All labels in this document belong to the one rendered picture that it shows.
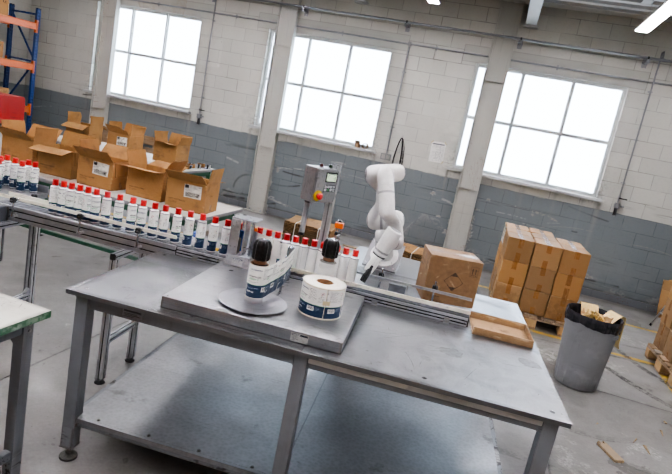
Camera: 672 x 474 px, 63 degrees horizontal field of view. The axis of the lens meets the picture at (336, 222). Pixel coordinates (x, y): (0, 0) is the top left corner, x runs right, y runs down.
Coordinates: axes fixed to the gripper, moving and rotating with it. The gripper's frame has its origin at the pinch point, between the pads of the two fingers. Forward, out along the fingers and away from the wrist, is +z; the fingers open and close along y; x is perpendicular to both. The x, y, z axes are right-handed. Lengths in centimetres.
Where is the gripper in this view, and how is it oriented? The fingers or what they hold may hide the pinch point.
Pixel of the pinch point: (364, 278)
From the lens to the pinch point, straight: 299.5
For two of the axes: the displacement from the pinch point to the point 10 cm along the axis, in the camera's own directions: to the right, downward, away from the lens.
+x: 8.4, 5.4, -0.7
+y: -1.8, 1.5, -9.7
